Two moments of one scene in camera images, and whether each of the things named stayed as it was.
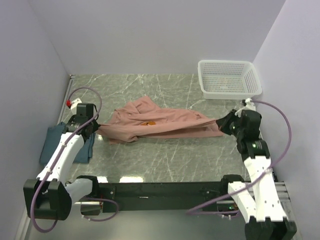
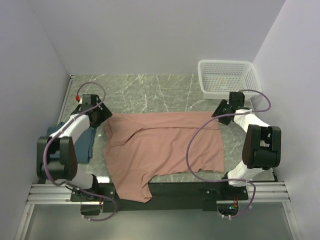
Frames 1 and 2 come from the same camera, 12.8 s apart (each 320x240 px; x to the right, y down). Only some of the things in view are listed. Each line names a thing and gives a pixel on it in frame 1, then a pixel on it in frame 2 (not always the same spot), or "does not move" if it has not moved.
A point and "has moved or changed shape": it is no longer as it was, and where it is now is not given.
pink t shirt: x=146 y=119 has moved or changed shape
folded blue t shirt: x=53 y=135 does not move
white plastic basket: x=228 y=79 does not move
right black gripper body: x=231 y=126 to x=222 y=108
